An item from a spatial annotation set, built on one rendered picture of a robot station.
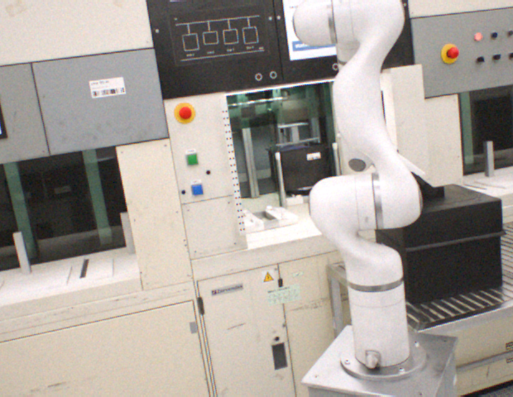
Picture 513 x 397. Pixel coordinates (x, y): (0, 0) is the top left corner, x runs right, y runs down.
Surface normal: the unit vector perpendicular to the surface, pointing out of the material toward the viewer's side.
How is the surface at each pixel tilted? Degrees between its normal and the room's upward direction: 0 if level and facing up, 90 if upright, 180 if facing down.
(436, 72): 90
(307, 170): 90
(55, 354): 90
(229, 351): 90
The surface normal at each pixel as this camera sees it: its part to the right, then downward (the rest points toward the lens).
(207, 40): 0.26, 0.15
